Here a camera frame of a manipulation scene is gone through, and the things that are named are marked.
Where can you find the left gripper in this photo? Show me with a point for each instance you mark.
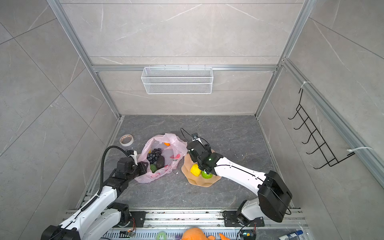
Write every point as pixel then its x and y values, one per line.
pixel 141 165

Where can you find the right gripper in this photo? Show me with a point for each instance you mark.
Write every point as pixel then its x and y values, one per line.
pixel 207 148

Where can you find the black fake grapes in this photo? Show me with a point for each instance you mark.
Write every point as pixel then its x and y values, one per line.
pixel 153 155

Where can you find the yellow fake lemon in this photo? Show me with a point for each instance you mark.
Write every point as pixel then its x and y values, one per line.
pixel 195 170

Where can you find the green fake fruit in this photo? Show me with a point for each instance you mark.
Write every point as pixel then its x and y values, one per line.
pixel 206 175

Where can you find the pink scalloped bowl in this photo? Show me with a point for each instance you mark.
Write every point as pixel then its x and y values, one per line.
pixel 197 181

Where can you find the pink plastic bag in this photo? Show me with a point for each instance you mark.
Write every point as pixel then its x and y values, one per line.
pixel 172 154

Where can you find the dark green fake avocado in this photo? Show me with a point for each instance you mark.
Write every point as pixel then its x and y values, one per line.
pixel 153 168

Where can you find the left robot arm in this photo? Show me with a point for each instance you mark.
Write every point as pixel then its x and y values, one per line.
pixel 101 212

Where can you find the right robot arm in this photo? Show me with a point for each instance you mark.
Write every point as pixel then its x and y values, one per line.
pixel 273 196

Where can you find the masking tape roll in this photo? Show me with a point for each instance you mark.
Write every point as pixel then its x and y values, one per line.
pixel 126 140

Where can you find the green tape roll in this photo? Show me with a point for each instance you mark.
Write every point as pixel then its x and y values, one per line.
pixel 161 236

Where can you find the orange plush toy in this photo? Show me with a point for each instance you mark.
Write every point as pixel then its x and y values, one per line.
pixel 196 234

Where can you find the blue white tube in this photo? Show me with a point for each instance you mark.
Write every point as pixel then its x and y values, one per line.
pixel 291 235

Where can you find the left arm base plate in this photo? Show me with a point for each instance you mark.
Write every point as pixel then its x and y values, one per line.
pixel 134 219

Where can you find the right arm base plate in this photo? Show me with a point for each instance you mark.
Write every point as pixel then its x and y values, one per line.
pixel 233 219

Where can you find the white wire mesh basket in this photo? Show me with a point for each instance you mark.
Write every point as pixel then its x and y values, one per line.
pixel 177 80

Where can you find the black wire hook rack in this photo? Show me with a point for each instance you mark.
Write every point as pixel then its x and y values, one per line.
pixel 316 137

